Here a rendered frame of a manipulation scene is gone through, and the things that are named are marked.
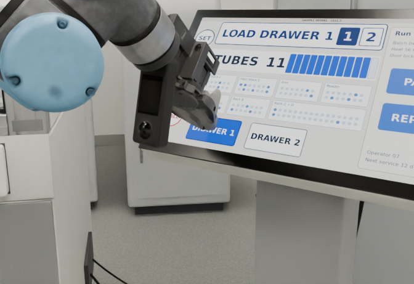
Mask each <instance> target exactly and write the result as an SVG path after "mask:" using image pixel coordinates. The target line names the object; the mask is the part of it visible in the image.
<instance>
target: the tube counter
mask: <svg viewBox="0 0 414 284"><path fill-rule="evenodd" d="M380 60H381V56H367V55H341V54H314V53H300V52H274V51H269V53H268V55H267V58H266V62H265V64H264V67H263V69H262V73H276V74H286V75H303V76H319V77H328V78H345V79H362V80H370V81H375V79H376V75H377V72H378V67H379V64H380Z"/></svg>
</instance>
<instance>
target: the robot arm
mask: <svg viewBox="0 0 414 284"><path fill-rule="evenodd" d="M108 40H109V41H110V42H111V43H112V44H113V45H114V46H115V47H116V48H117V49H118V50H119V51H120V52H121V53H122V54H123V55H124V56H125V57H126V58H127V60H128V61H129V62H131V63H132V64H133V65H134V66H135V67H136V68H137V69H139V70H140V80H139V90H138V96H137V106H136V116H135V122H134V132H133V138H132V139H133V141H134V142H135V143H138V144H143V145H148V146H151V147H155V148H161V147H165V146H167V144H168V137H169V129H170V123H171V114H172V113H173V114H174V115H176V116H177V117H179V118H182V119H183V120H184V121H186V122H188V123H190V124H192V125H194V126H196V127H197V128H199V129H202V130H207V131H213V130H214V129H215V128H216V125H217V111H218V108H219V103H220V99H221V91H220V90H219V89H218V88H216V89H215V90H214V91H213V92H212V93H211V94H210V93H209V92H208V91H207V90H204V88H205V85H207V83H208V80H209V77H210V75H211V73H212V74H213V75H214V76H215V75H216V72H217V69H218V67H219V64H220V62H219V61H218V59H217V57H216V56H215V55H214V52H213V51H212V50H211V48H210V47H209V45H208V43H207V42H206V41H196V40H195V39H194V37H193V36H192V34H191V33H190V32H189V30H188V29H187V27H186V26H185V24H184V23H183V21H182V20H181V18H180V17H179V15H178V14H169V15H167V14H166V13H165V11H164V10H163V8H162V7H161V6H160V4H159V3H158V1H156V0H0V88H1V89H2V90H3V91H4V92H5V93H6V94H8V95H9V96H10V97H11V98H13V99H14V100H15V101H17V102H18V103H19V104H21V105H22V106H24V107H25V108H27V109H29V110H32V111H34V112H38V111H44V112H52V113H58V112H67V111H69V110H73V109H75V108H78V107H80V106H81V105H82V104H84V103H86V102H87V101H88V100H89V99H90V98H91V97H92V96H94V95H95V93H96V91H97V90H98V88H99V86H100V84H101V81H102V78H103V75H104V57H103V53H102V50H101V48H102V47H103V46H104V45H105V43H106V42H107V41H108ZM208 52H209V53H210V54H211V55H212V57H213V59H214V63H212V61H211V60H210V58H209V57H208Z"/></svg>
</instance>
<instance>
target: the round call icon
mask: <svg viewBox="0 0 414 284"><path fill-rule="evenodd" d="M181 121H182V118H179V117H177V116H176V115H174V114H173V113H172V114H171V123H170V128H179V126H180V123H181Z"/></svg>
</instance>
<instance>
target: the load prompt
mask: <svg viewBox="0 0 414 284"><path fill-rule="evenodd" d="M388 27H389V24H377V23H273V22H222V24H221V27H220V29H219V32H218V34H217V36H216V39H215V42H214V44H225V45H241V46H271V47H301V48H317V49H347V50H363V51H383V47H384V42H385V39H386V35H387V32H388Z"/></svg>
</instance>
